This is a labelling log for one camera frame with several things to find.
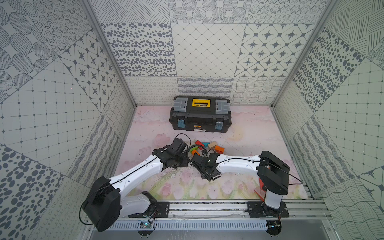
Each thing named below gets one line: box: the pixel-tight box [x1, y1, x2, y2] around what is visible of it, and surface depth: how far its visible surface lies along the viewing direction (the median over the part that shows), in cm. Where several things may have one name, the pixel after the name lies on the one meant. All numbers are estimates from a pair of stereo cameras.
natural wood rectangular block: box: [208, 141, 218, 149], surface depth 97 cm
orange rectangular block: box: [215, 145, 225, 154], surface depth 97 cm
